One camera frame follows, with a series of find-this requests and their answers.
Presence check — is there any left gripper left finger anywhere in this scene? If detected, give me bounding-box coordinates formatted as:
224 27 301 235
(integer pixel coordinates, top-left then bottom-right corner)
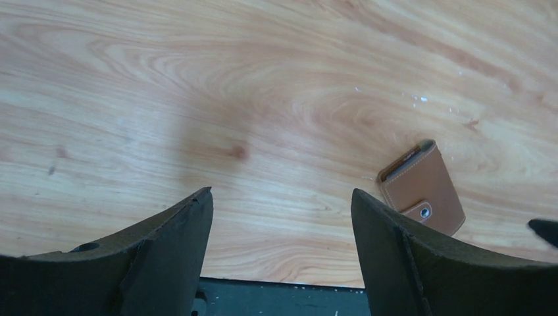
1 187 213 315

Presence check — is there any brown leather card holder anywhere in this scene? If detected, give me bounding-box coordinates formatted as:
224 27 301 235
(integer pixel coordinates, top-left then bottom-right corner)
377 139 466 236

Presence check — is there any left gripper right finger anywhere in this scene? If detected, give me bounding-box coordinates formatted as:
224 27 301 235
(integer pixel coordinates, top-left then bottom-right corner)
351 189 557 315

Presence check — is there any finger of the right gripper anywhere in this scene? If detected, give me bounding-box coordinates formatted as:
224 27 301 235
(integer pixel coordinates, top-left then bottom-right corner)
528 219 558 248

